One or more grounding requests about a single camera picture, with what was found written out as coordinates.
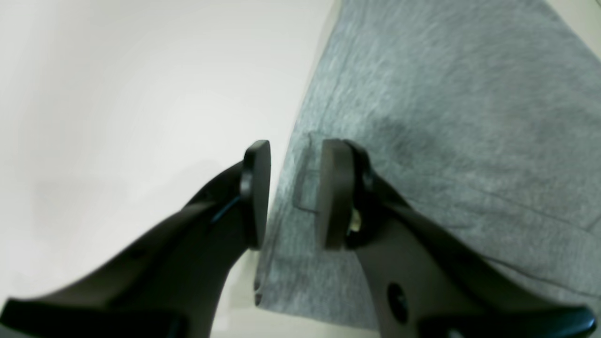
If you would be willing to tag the grey T-shirt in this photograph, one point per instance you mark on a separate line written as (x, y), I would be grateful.
(484, 114)

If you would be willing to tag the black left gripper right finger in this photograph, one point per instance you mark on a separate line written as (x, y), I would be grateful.
(424, 282)

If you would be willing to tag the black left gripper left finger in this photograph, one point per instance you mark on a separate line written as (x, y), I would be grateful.
(168, 282)

